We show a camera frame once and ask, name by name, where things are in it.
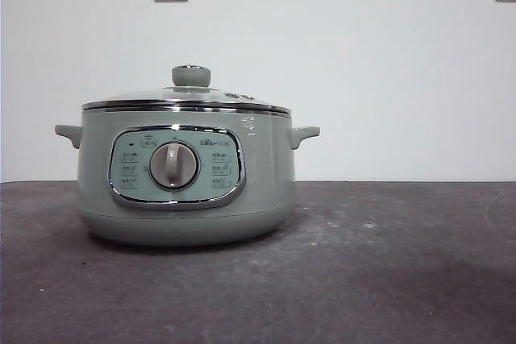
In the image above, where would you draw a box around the glass lid with green knob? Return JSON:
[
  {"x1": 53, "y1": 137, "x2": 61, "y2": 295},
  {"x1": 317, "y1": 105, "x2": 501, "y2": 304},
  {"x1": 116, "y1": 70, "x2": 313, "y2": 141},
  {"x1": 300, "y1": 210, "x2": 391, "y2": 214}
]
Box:
[{"x1": 81, "y1": 64, "x2": 292, "y2": 114}]

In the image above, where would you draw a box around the pale green electric pot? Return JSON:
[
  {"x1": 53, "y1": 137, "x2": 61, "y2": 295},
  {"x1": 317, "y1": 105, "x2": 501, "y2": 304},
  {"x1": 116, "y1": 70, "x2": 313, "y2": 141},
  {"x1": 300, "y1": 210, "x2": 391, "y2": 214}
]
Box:
[{"x1": 54, "y1": 106, "x2": 322, "y2": 247}]

